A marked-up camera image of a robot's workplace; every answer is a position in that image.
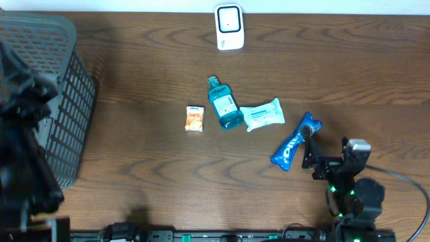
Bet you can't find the blue Oreo cookie pack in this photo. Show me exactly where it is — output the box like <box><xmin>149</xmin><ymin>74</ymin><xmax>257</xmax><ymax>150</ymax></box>
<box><xmin>270</xmin><ymin>112</ymin><xmax>323</xmax><ymax>171</ymax></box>

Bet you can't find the mint green wipes pack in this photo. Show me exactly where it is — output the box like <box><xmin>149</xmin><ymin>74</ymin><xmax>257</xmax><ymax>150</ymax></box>
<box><xmin>240</xmin><ymin>98</ymin><xmax>285</xmax><ymax>132</ymax></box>

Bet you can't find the teal mouthwash bottle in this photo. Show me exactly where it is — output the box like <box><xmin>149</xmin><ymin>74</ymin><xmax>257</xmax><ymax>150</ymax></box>
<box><xmin>208</xmin><ymin>76</ymin><xmax>244</xmax><ymax>130</ymax></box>

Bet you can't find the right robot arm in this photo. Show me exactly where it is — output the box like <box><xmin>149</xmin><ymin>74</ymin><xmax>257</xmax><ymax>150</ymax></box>
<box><xmin>300</xmin><ymin>126</ymin><xmax>384</xmax><ymax>241</ymax></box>

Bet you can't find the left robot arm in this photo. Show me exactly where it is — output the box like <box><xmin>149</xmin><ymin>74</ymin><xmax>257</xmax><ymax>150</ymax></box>
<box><xmin>1</xmin><ymin>44</ymin><xmax>74</xmax><ymax>241</ymax></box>

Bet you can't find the grey plastic shopping basket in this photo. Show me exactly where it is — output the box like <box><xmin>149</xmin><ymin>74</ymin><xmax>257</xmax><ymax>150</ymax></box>
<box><xmin>1</xmin><ymin>11</ymin><xmax>97</xmax><ymax>190</ymax></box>

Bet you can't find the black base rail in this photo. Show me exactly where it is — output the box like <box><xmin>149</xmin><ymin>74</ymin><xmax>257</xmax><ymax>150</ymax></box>
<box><xmin>70</xmin><ymin>229</ymin><xmax>397</xmax><ymax>242</ymax></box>

